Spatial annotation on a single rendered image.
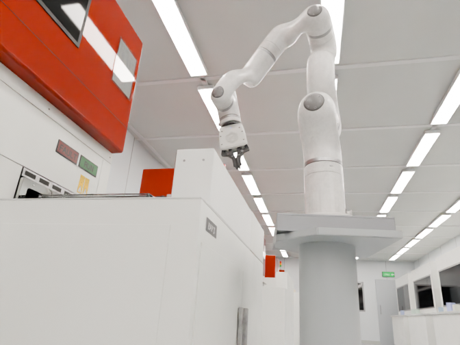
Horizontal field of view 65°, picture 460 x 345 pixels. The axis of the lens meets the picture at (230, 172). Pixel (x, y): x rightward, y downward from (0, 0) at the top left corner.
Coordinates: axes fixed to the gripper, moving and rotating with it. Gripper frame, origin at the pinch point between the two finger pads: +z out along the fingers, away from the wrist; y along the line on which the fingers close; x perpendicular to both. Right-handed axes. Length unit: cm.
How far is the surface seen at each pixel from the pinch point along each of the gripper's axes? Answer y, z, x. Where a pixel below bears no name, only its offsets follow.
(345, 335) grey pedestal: 22, 61, -16
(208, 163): -0.9, 19.8, -45.0
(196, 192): -5, 26, -45
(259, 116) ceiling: 4, -167, 244
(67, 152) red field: -57, -10, -18
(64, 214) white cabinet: -34, 27, -51
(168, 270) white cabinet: -10, 43, -51
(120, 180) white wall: -182, -137, 265
